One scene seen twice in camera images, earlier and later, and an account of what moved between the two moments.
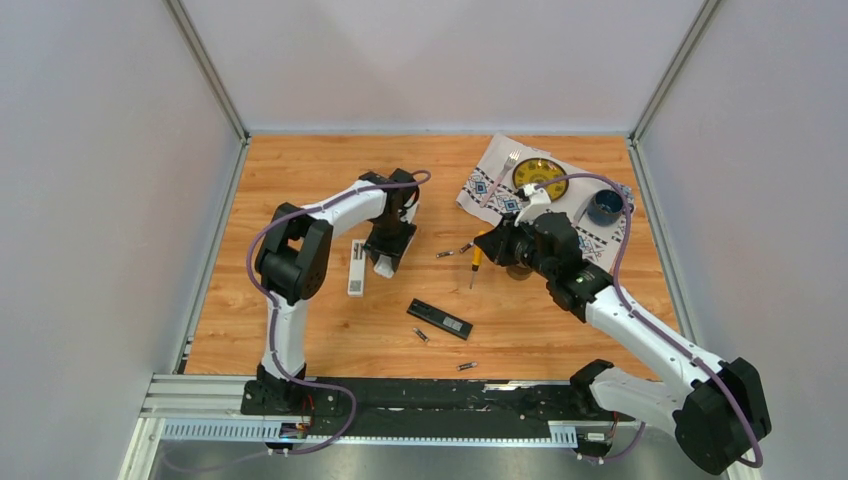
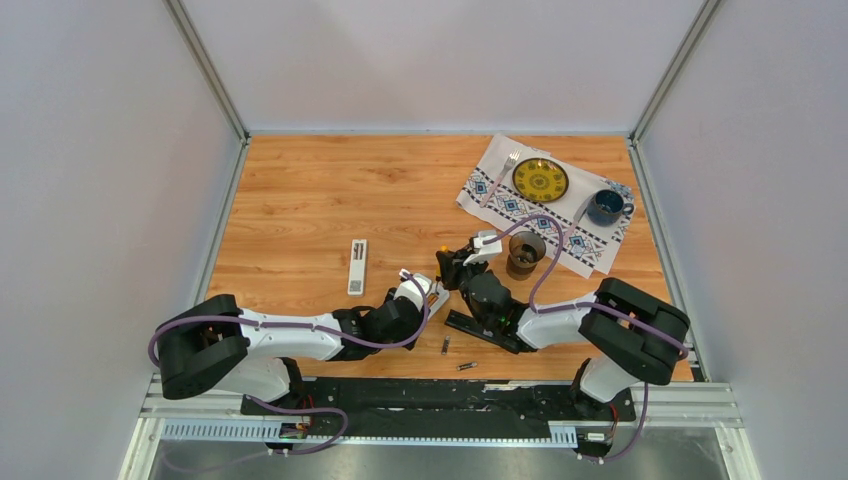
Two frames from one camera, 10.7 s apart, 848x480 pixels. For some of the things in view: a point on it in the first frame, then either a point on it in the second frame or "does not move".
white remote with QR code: x=356 y=273 does not move
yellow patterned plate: x=533 y=171 does not move
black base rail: x=431 y=407 does not move
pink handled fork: x=509 y=164 does not move
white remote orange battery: x=388 y=242 to x=437 y=298
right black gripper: x=496 y=243 to x=449 y=267
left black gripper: x=393 y=251 to x=411 y=333
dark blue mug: x=604 y=207 does not move
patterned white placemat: x=516 y=181 does not move
